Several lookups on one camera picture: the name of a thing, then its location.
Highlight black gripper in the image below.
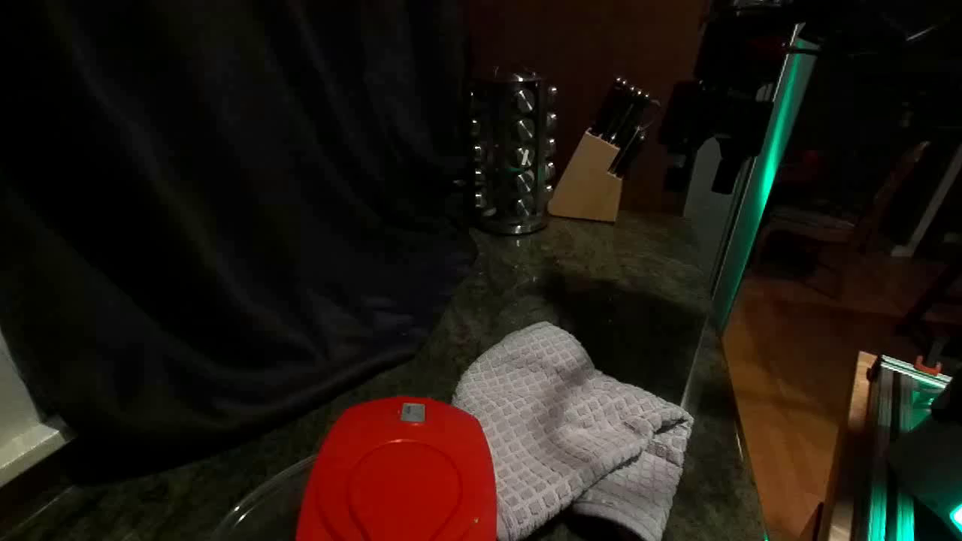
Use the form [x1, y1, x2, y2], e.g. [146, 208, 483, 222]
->
[659, 76, 776, 197]

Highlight wooden knife block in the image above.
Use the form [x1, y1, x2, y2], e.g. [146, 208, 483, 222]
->
[547, 130, 624, 225]

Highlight white slanted leg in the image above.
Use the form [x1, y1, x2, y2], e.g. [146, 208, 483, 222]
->
[890, 145, 962, 260]

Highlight grey checkered towel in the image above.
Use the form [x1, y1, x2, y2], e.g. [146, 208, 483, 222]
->
[449, 317, 696, 541]

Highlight wooden base board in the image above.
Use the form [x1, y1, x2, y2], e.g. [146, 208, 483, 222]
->
[818, 348, 885, 541]

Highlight red plastic lid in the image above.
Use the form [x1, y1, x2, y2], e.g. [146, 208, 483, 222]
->
[295, 393, 502, 541]

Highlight black curtain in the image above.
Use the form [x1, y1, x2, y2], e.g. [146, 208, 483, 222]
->
[0, 0, 481, 487]

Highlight clear glass bowl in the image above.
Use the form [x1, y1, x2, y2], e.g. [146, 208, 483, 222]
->
[206, 453, 324, 541]

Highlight white panel edge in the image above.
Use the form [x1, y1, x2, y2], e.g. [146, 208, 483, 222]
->
[0, 334, 71, 490]

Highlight grey vertical post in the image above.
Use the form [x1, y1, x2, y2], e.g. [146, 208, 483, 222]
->
[686, 24, 821, 334]

